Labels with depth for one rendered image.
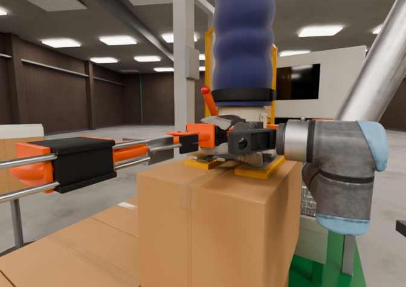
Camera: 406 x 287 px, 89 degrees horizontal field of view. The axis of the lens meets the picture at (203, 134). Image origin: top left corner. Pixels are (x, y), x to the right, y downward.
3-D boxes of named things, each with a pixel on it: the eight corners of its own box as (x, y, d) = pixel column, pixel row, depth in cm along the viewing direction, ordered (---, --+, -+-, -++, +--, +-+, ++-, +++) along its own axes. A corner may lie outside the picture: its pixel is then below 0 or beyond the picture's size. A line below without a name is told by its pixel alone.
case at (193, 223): (223, 214, 119) (223, 145, 114) (298, 236, 97) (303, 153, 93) (140, 289, 69) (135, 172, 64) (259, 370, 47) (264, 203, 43)
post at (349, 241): (340, 266, 151) (351, 130, 140) (351, 270, 148) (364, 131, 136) (341, 272, 145) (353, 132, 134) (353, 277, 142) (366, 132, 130)
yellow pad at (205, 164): (225, 150, 101) (225, 140, 100) (244, 152, 96) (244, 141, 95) (183, 166, 72) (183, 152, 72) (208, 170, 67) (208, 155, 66)
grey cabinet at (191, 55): (195, 80, 226) (195, 51, 222) (199, 79, 223) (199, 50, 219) (185, 77, 209) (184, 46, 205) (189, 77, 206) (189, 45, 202)
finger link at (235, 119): (216, 127, 53) (247, 139, 49) (213, 128, 52) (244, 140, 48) (221, 110, 52) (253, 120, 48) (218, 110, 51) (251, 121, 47)
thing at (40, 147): (86, 167, 33) (84, 135, 32) (116, 173, 29) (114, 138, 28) (19, 182, 26) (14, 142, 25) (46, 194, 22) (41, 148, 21)
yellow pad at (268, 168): (264, 154, 91) (264, 143, 90) (288, 156, 86) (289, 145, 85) (234, 174, 62) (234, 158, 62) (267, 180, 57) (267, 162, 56)
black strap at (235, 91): (226, 103, 92) (226, 94, 91) (281, 101, 80) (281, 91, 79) (199, 101, 73) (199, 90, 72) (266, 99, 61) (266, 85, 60)
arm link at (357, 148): (389, 183, 34) (396, 122, 32) (304, 171, 40) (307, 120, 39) (377, 168, 42) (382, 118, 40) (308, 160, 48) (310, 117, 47)
